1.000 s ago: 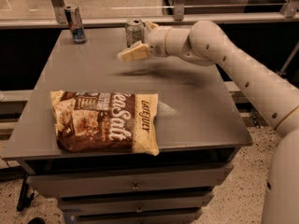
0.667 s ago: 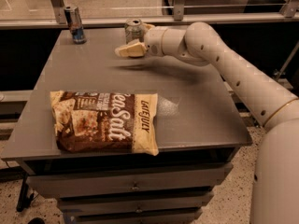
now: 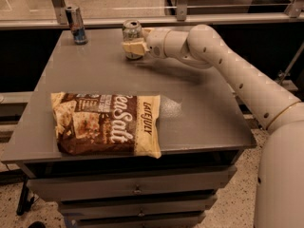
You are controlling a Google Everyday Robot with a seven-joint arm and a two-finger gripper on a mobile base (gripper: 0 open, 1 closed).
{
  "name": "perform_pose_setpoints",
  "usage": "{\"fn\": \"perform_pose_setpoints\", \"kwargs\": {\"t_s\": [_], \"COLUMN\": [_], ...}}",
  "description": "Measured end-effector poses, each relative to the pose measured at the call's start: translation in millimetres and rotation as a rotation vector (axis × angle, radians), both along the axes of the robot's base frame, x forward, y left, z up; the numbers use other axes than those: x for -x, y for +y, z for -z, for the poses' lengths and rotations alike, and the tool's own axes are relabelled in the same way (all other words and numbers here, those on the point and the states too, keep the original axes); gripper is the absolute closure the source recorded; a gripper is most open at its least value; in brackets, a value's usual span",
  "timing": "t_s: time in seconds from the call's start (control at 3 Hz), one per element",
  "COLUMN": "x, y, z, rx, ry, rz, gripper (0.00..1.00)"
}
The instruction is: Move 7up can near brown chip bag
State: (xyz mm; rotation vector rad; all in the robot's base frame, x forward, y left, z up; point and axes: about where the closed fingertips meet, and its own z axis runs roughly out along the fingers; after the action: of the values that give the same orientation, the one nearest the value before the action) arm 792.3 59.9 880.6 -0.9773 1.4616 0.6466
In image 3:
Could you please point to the metal railing frame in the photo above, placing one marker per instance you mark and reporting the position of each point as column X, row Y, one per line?
column 32, row 14

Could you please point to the blue silver energy drink can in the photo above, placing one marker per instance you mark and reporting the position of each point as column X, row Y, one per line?
column 76, row 24

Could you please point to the grey drawer cabinet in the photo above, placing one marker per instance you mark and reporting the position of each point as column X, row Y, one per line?
column 201, row 133

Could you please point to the silver green 7up can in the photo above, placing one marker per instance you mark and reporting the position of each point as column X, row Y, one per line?
column 132, row 30

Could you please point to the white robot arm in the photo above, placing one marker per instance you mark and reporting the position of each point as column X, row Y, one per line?
column 280, row 186

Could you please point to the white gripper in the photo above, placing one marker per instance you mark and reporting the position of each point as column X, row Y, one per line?
column 156, row 42

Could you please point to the brown Late July chip bag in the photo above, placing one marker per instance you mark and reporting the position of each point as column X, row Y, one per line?
column 110, row 124

